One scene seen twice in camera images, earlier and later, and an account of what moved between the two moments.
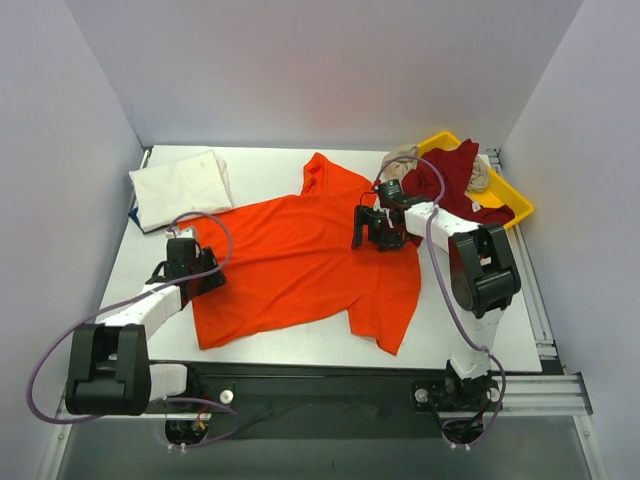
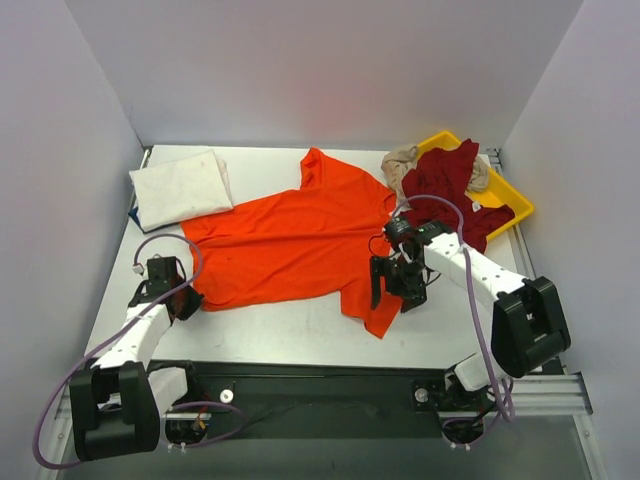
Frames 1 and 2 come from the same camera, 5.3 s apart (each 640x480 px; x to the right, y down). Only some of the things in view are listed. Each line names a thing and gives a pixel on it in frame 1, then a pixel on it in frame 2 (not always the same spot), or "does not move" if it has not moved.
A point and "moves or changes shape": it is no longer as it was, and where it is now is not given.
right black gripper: x=368 y=226 -> x=396 y=280
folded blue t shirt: x=134 y=215 does not move
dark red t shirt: x=423 y=184 does not move
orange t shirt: x=292 y=257 moves or changes shape
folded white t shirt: x=163 y=192 does not move
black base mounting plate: x=328 y=401 does not move
